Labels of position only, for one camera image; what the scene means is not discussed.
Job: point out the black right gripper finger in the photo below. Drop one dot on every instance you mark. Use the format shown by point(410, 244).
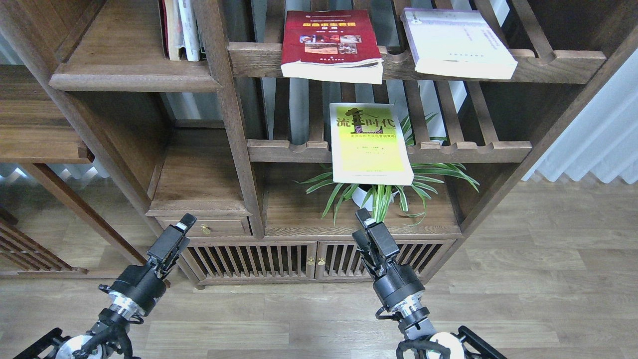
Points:
point(374, 241)
point(372, 258)

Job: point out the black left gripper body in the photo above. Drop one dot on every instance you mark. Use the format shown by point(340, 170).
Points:
point(139, 284)

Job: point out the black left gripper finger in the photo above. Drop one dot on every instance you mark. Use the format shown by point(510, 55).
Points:
point(170, 251)
point(171, 232)

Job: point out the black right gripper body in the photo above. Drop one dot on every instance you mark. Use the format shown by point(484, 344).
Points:
point(398, 288)

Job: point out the yellow green cover book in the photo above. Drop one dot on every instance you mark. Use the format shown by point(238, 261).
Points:
point(368, 146)

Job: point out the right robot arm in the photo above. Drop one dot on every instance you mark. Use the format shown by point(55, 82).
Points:
point(427, 343)

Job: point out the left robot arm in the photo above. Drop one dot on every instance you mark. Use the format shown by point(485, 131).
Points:
point(107, 336)

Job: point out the brass drawer knob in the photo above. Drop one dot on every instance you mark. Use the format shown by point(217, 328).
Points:
point(205, 230)

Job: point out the white plant pot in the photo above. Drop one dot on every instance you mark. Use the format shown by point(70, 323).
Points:
point(360, 197)

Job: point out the green spider plant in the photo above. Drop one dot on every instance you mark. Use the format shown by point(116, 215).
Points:
point(413, 198)

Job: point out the wooden slatted rack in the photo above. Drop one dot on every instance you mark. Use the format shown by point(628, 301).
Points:
point(30, 257)

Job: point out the dark wooden bookshelf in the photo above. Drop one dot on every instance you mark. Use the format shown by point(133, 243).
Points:
point(215, 138)

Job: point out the red cover book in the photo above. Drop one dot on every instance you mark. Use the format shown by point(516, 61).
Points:
point(335, 46)

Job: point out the beige upright book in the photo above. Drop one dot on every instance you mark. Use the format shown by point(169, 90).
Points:
point(174, 27)

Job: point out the white lavender book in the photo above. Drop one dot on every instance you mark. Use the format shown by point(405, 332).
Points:
point(456, 43)

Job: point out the white upright book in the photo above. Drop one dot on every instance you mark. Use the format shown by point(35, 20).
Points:
point(189, 30)

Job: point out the dark red upright book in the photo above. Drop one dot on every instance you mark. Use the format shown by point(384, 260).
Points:
point(164, 28)

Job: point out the white curtain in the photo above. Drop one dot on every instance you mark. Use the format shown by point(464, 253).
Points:
point(603, 138)

